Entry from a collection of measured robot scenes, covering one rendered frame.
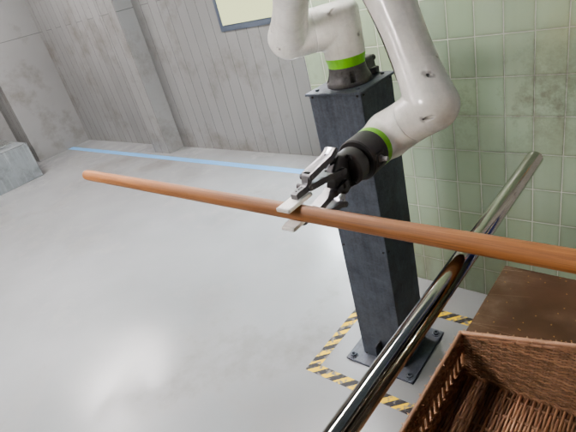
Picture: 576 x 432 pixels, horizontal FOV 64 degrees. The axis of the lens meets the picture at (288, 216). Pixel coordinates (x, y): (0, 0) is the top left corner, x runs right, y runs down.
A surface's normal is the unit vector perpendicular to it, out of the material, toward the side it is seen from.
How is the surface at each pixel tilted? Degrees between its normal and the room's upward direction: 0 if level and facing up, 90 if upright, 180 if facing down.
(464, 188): 90
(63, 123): 90
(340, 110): 90
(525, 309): 0
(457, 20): 90
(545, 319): 0
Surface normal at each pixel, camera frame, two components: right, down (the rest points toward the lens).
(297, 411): -0.23, -0.85
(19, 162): 0.76, 0.14
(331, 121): -0.61, 0.50
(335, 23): 0.15, 0.40
